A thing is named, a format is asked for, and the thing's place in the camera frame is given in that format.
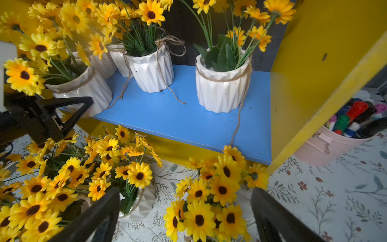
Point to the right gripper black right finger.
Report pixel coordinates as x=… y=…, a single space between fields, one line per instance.
x=275 y=223

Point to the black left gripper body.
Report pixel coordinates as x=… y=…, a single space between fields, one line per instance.
x=22 y=117

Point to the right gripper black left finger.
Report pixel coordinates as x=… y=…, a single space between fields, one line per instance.
x=96 y=224

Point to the shelf pot two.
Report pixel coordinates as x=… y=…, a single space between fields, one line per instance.
x=45 y=189
x=41 y=61

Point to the shelf pot three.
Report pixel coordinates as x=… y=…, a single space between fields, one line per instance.
x=122 y=160
x=205 y=209

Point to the shelf pot four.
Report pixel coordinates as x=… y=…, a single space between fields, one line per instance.
x=233 y=31

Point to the pink pen cup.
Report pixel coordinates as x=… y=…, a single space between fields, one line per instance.
x=354 y=123

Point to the yellow wooden shelf unit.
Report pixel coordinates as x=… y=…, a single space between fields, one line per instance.
x=328 y=52

